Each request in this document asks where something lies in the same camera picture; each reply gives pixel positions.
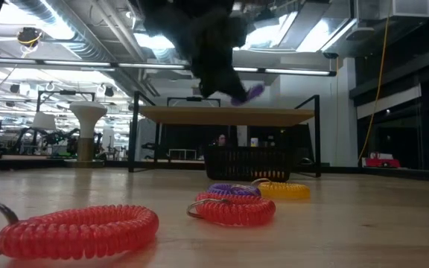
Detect yellow hanging cable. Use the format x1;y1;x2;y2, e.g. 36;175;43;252
357;0;393;165

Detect white background lampshade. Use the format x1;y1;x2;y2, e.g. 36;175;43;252
31;111;57;131

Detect red and white box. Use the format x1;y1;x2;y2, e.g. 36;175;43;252
362;151;401;169

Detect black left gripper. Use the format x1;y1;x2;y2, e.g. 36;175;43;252
179;7;249;102

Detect purple spiral coil keychain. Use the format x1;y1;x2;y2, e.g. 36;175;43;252
230;84;266;107
206;183;262;199

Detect white mushroom table lamp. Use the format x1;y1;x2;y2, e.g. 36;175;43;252
69;100;109;162

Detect black mesh plastic basket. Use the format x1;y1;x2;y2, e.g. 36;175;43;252
203;145;298;183

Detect long LED light bar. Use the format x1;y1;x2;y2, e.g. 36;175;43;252
0;58;337;77

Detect black ceiling device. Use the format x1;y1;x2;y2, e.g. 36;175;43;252
16;26;44;48

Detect corrugated silver ventilation duct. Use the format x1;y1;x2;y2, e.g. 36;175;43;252
13;0;117;63

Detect black background rig frame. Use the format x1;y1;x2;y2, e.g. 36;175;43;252
166;96;222;108
35;89;96;112

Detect white ceiling air unit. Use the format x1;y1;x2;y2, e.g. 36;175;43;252
355;0;429;22

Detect orange-red spiral coil keychain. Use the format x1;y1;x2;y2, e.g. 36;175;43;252
185;191;277;228
0;197;160;266

